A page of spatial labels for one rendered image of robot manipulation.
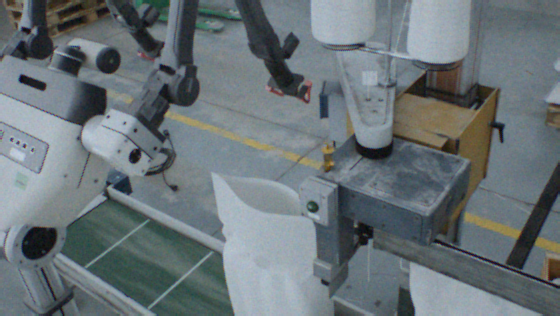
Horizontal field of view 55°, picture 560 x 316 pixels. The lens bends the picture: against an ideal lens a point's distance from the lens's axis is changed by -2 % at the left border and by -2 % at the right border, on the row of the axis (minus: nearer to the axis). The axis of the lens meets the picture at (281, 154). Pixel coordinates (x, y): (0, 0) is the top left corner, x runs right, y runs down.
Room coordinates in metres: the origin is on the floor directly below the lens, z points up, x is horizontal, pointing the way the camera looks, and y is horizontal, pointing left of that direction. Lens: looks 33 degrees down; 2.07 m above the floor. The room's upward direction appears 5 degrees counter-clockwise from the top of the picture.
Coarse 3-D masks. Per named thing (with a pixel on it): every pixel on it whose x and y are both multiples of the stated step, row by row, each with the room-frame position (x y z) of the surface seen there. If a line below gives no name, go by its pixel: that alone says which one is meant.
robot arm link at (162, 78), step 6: (162, 72) 1.18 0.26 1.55; (168, 72) 1.17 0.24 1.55; (174, 72) 1.17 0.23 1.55; (150, 78) 1.16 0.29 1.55; (156, 78) 1.16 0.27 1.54; (162, 78) 1.16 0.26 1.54; (168, 78) 1.15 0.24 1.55; (144, 84) 1.15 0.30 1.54; (150, 84) 1.14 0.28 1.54; (156, 84) 1.14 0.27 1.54; (162, 84) 1.13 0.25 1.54; (168, 84) 1.14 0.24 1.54; (156, 90) 1.12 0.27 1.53; (162, 90) 1.12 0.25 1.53; (162, 96) 1.12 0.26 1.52; (168, 102) 1.13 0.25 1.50
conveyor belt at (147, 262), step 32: (96, 224) 2.08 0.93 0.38; (128, 224) 2.06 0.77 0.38; (96, 256) 1.85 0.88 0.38; (128, 256) 1.84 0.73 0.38; (160, 256) 1.82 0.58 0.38; (192, 256) 1.80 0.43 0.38; (128, 288) 1.64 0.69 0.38; (160, 288) 1.63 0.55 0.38; (192, 288) 1.61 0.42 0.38; (224, 288) 1.60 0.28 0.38
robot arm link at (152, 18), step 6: (144, 6) 1.89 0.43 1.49; (150, 6) 1.89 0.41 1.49; (138, 12) 1.87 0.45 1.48; (144, 12) 1.86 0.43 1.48; (150, 12) 1.88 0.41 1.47; (156, 12) 1.89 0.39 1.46; (132, 18) 1.80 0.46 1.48; (138, 18) 1.81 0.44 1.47; (144, 18) 1.86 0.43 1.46; (150, 18) 1.87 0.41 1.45; (156, 18) 1.89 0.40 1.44; (132, 24) 1.79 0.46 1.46; (138, 24) 1.81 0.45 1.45; (150, 24) 1.87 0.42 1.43
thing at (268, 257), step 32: (224, 192) 1.44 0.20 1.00; (256, 192) 1.42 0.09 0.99; (288, 192) 1.36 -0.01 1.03; (224, 224) 1.45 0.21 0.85; (256, 224) 1.27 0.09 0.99; (288, 224) 1.23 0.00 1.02; (224, 256) 1.39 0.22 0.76; (256, 256) 1.28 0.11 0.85; (288, 256) 1.23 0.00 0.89; (256, 288) 1.28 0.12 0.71; (288, 288) 1.20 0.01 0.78; (320, 288) 1.19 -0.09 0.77
